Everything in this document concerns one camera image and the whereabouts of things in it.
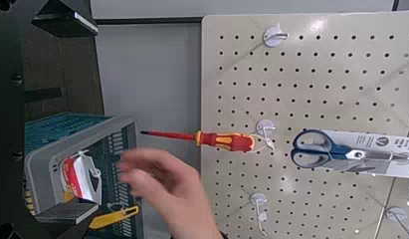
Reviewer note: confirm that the red white glue tube package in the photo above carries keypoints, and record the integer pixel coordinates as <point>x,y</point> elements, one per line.
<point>72,176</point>

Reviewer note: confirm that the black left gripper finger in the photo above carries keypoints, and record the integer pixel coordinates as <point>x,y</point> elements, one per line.
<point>69,21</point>
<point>67,212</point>

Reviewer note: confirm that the blue scissors on card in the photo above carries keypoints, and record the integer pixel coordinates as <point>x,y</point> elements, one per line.
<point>368,142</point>

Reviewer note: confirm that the person's bare hand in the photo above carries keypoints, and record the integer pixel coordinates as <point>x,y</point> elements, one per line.
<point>172,186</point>

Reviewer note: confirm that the beige pegboard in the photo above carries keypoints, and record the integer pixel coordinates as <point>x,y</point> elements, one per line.
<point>324,99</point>

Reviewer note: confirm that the teal folding crate grey rim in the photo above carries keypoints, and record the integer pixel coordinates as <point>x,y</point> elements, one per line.
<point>82,132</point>

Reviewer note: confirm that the red yellow screwdriver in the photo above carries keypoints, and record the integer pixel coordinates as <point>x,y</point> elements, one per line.
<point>225,141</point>

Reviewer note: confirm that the yellow utility knife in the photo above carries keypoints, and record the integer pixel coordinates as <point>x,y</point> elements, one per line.
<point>112,217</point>

